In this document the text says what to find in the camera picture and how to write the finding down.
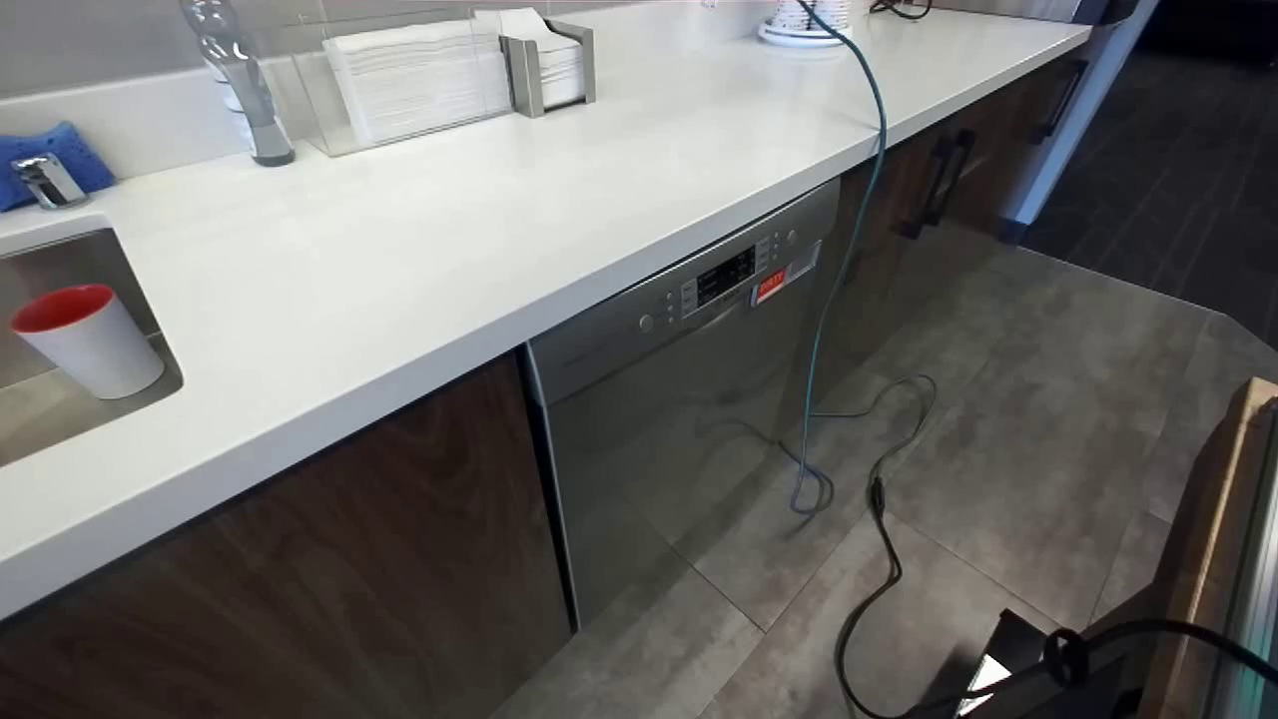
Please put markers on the stainless steel dishwasher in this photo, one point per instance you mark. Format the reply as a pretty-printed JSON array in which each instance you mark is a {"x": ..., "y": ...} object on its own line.
[{"x": 661, "y": 401}]

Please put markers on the dark wood cabinet door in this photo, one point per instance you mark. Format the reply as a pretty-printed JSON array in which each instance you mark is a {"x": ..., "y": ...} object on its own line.
[{"x": 405, "y": 572}]

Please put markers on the grey napkin holder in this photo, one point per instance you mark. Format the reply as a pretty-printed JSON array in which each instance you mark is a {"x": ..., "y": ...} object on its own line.
[{"x": 552, "y": 70}]

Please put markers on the right dark wood cabinet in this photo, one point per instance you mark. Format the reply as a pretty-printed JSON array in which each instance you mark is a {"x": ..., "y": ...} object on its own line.
[{"x": 1008, "y": 126}]

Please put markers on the white paper towel stack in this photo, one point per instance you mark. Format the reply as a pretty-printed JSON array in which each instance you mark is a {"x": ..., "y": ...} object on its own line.
[{"x": 416, "y": 78}]

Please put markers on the white kettle base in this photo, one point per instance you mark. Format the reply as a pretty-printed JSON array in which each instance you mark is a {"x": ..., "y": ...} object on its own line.
[{"x": 803, "y": 25}]

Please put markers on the chrome faucet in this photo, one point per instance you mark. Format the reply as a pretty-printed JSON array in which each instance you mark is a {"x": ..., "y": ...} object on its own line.
[{"x": 232, "y": 61}]

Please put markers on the white red-lined cup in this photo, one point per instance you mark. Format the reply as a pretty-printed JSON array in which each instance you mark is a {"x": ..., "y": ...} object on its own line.
[{"x": 91, "y": 339}]

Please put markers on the blue sponge cloth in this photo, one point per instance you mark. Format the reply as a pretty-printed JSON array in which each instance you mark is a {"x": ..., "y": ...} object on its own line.
[{"x": 67, "y": 144}]

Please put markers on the steel sink basin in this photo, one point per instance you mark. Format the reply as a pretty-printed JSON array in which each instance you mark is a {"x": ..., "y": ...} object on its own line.
[{"x": 37, "y": 401}]

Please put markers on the wooden cart edge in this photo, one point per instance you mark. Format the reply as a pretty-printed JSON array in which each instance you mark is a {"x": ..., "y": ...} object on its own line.
[{"x": 1204, "y": 556}]

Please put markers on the black cabinet handle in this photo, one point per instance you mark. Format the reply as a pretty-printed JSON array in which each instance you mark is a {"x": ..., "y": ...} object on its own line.
[{"x": 942, "y": 186}]

